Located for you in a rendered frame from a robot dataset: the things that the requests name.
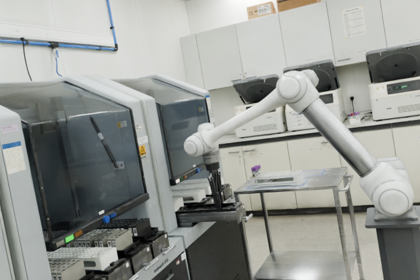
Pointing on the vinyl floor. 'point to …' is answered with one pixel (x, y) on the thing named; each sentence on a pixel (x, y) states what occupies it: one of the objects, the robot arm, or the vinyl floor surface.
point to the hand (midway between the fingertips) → (218, 199)
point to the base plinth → (312, 210)
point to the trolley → (335, 265)
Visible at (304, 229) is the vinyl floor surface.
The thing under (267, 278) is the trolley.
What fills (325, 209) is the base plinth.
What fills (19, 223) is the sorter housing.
